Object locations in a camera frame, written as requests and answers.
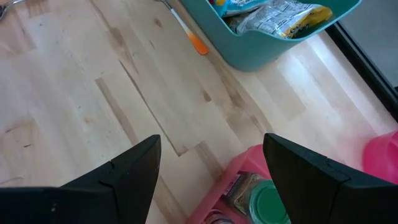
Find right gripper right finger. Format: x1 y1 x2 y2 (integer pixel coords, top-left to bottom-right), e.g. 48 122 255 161
263 133 398 224

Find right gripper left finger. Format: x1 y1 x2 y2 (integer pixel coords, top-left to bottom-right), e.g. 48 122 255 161
0 134 162 224

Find green lidded spice jar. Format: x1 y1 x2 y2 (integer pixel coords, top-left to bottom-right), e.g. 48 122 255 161
222 172 292 224

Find pink plastic tray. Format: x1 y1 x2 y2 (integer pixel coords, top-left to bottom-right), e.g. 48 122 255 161
186 144 293 224

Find orange silver spoon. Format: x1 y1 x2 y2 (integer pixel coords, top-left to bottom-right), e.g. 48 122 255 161
154 0 210 56

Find yellow silver ramen packet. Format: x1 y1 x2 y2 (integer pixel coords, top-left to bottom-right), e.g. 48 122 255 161
231 0 333 40

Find silver snack packet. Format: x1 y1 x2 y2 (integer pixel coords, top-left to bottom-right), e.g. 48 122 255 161
211 0 265 18

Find pink plastic bowl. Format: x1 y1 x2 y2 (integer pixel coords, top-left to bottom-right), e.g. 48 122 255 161
362 129 398 185

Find green plastic bin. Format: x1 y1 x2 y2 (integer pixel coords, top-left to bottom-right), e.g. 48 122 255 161
178 0 363 72

